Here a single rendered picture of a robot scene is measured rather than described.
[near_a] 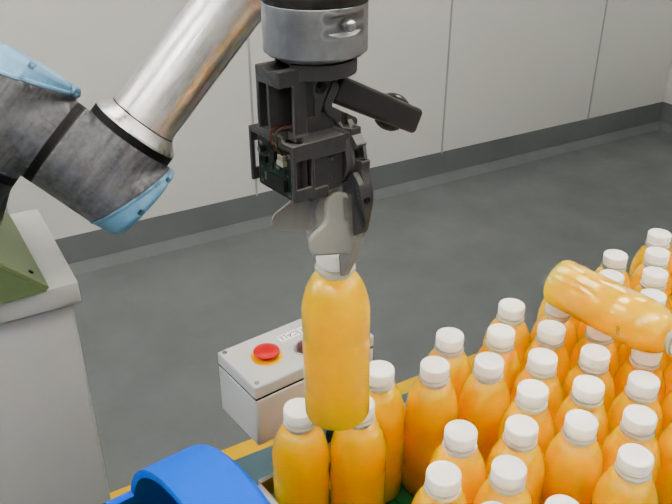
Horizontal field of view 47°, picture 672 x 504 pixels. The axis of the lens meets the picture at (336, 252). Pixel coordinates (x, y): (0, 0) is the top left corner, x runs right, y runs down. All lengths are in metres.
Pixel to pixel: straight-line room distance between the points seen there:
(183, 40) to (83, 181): 0.27
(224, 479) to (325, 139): 0.31
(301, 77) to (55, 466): 1.02
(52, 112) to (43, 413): 0.51
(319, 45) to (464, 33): 3.66
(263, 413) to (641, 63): 4.59
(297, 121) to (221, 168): 3.07
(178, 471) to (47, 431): 0.74
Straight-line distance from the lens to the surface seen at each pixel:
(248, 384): 1.02
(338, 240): 0.71
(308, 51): 0.63
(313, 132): 0.68
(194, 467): 0.72
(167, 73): 1.25
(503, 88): 4.57
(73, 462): 1.51
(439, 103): 4.29
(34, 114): 1.26
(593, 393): 1.03
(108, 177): 1.26
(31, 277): 1.27
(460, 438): 0.92
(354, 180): 0.69
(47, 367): 1.37
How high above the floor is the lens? 1.73
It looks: 29 degrees down
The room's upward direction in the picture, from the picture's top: straight up
